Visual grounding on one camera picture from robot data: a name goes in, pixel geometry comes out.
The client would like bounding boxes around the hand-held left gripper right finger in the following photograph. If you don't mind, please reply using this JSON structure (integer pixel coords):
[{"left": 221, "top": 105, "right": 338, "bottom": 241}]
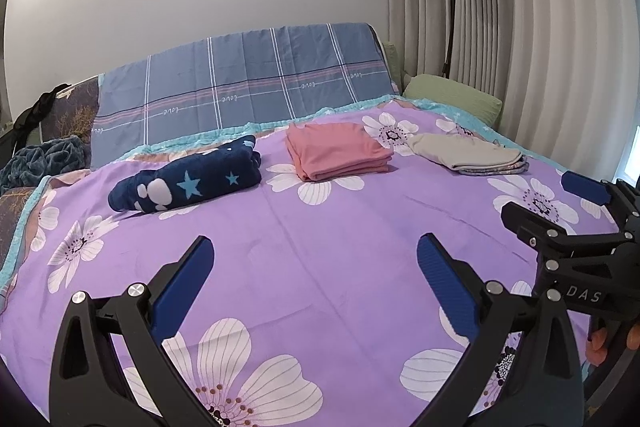
[{"left": 415, "top": 233, "right": 586, "bottom": 427}]

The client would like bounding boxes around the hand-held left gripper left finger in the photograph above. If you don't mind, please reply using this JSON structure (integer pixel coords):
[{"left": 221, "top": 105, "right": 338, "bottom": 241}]
[{"left": 48, "top": 235, "right": 221, "bottom": 427}]

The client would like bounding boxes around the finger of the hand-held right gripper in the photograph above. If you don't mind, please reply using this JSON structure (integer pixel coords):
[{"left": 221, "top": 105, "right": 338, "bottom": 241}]
[
  {"left": 500, "top": 201, "right": 576, "bottom": 258},
  {"left": 561, "top": 171, "right": 640, "bottom": 233}
]

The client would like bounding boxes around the pink long-sleeve shirt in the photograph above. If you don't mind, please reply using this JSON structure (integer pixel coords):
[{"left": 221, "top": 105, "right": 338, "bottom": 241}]
[{"left": 286, "top": 122, "right": 396, "bottom": 182}]

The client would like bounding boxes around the person's right hand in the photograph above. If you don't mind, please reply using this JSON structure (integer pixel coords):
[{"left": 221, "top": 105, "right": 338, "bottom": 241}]
[{"left": 587, "top": 321, "right": 640, "bottom": 367}]

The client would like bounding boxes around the folded beige garment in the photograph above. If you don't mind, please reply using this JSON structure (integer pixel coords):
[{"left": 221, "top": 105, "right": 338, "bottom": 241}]
[{"left": 406, "top": 133, "right": 531, "bottom": 176}]

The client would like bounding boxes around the navy star-print fleece garment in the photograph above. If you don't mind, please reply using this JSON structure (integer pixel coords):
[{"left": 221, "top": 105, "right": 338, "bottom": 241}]
[{"left": 108, "top": 135, "right": 264, "bottom": 215}]

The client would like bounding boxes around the purple floral bedsheet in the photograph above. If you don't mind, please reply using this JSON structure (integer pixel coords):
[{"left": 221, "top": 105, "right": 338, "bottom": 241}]
[{"left": 0, "top": 99, "right": 640, "bottom": 427}]

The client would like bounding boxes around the green pillow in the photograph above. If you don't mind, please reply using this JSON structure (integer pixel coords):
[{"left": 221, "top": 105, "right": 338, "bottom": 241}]
[
  {"left": 402, "top": 73, "right": 503, "bottom": 128},
  {"left": 384, "top": 41, "right": 416, "bottom": 94}
]

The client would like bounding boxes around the cream pleated curtain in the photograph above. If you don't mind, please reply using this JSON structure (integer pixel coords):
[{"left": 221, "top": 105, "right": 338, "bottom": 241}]
[{"left": 382, "top": 0, "right": 640, "bottom": 188}]

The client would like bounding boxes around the teal fleece blanket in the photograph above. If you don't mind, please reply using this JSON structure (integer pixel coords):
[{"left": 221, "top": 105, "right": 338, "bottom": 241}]
[{"left": 0, "top": 136, "right": 88, "bottom": 192}]

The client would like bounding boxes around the brown patterned mattress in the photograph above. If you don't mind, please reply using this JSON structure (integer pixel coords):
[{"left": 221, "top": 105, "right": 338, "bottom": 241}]
[{"left": 0, "top": 77, "right": 101, "bottom": 258}]

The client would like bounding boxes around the blue plaid headboard cover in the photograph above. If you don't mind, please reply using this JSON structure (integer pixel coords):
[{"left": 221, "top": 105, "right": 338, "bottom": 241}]
[{"left": 90, "top": 22, "right": 403, "bottom": 168}]

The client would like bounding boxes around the dark jacket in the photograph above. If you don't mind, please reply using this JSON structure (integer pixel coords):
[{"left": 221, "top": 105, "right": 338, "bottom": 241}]
[{"left": 11, "top": 83, "right": 76, "bottom": 148}]

